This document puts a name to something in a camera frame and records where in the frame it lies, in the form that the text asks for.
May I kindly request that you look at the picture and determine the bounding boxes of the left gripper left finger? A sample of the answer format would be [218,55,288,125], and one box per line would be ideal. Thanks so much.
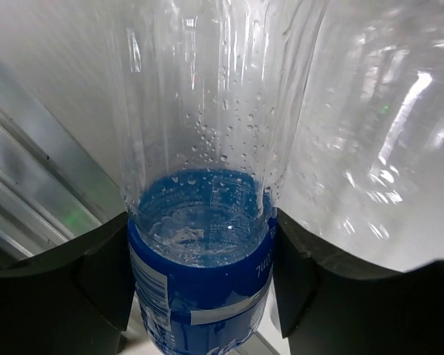
[0,213,135,354]

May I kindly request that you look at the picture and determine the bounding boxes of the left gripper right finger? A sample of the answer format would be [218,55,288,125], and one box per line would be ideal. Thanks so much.
[273,212,444,354]

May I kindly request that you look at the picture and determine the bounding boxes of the bottle blue label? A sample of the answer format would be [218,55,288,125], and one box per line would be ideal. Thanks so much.
[114,1,327,354]

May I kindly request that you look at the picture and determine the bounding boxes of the clear bottle without label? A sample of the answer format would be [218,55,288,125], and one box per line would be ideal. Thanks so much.
[280,1,444,271]

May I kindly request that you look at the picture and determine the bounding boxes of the aluminium frame rail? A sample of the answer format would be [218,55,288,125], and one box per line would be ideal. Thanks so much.
[0,61,124,260]

